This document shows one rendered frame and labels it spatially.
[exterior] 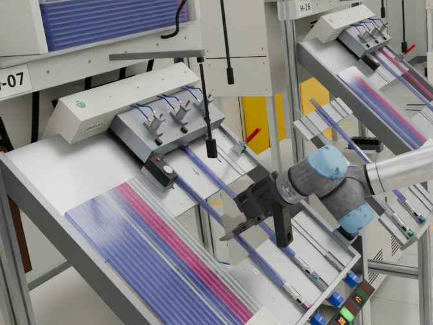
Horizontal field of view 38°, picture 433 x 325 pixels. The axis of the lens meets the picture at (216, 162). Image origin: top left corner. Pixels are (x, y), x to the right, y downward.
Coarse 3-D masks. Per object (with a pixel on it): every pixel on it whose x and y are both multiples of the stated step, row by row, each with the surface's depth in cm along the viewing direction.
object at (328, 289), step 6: (354, 258) 169; (348, 264) 166; (342, 270) 164; (348, 270) 164; (342, 276) 161; (336, 282) 158; (330, 288) 155; (324, 294) 153; (318, 300) 150; (312, 306) 148; (306, 312) 146; (312, 312) 146; (300, 318) 146; (306, 318) 144; (300, 324) 142
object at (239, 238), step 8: (184, 184) 157; (192, 192) 156; (200, 200) 156; (208, 208) 155; (216, 216) 154; (240, 240) 153; (248, 248) 152; (256, 256) 151; (264, 264) 151; (272, 272) 150; (280, 280) 150; (304, 304) 148
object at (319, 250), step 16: (304, 224) 172; (272, 240) 161; (304, 240) 167; (320, 240) 171; (272, 256) 156; (288, 256) 159; (304, 256) 163; (320, 256) 166; (336, 256) 169; (240, 272) 147; (256, 272) 150; (288, 272) 155; (304, 272) 158; (320, 272) 161; (336, 272) 165; (256, 288) 146; (272, 288) 148; (304, 288) 154; (320, 288) 157; (272, 304) 145; (288, 304) 147; (288, 320) 144
